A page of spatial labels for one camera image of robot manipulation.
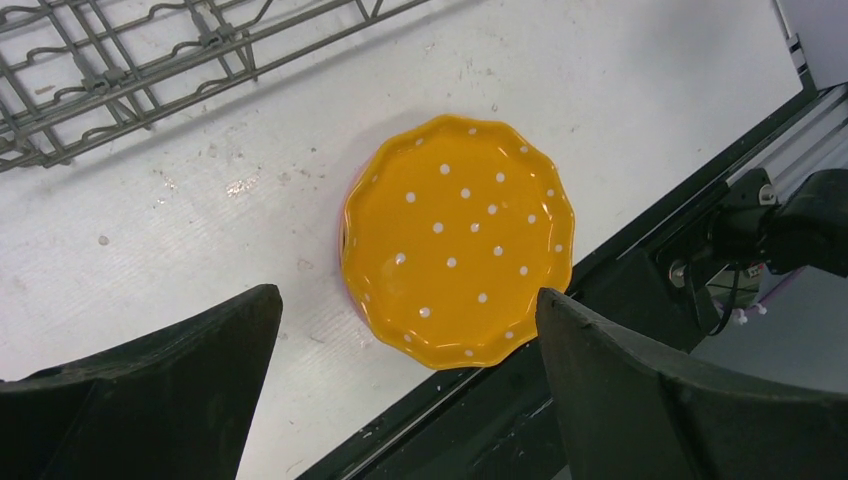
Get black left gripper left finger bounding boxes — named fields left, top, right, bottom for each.
left=1, top=284, right=283, bottom=479

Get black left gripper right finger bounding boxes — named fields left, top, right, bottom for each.
left=536, top=288, right=847, bottom=479

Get grey wire dish rack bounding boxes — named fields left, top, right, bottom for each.
left=1, top=1, right=413, bottom=172

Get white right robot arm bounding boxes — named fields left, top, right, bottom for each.
left=657, top=168, right=847, bottom=336

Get pink plate under yellow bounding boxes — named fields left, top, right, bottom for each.
left=337, top=161, right=373, bottom=331

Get yellow polka dot plate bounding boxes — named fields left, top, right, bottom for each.
left=345, top=115, right=576, bottom=370

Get black table frame rail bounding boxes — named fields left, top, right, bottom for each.
left=306, top=74, right=847, bottom=479

